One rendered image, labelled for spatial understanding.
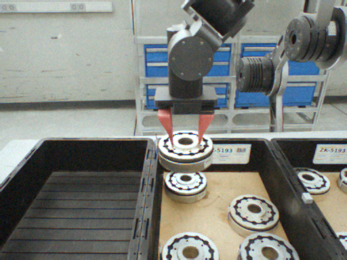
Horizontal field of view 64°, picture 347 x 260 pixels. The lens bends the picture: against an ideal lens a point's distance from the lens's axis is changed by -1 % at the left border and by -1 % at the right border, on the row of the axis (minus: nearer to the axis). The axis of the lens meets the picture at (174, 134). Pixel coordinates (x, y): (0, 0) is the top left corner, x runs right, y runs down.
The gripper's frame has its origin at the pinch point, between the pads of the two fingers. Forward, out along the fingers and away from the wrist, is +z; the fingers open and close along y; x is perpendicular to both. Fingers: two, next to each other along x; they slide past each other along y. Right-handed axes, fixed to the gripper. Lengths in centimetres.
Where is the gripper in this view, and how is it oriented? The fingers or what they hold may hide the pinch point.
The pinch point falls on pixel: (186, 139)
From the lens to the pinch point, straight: 51.8
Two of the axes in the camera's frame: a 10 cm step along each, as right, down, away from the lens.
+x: 0.1, -4.9, 8.7
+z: 0.2, 8.7, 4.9
